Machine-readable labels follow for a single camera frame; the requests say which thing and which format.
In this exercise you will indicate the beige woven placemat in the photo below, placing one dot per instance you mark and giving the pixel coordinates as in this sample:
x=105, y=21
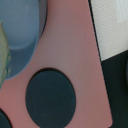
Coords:
x=111, y=25

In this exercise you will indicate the pink toy stove board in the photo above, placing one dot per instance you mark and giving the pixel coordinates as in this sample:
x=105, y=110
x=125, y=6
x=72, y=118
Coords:
x=67, y=44

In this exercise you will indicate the grey toy stock pot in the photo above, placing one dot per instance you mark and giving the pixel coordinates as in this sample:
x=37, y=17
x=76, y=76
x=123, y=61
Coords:
x=23, y=22

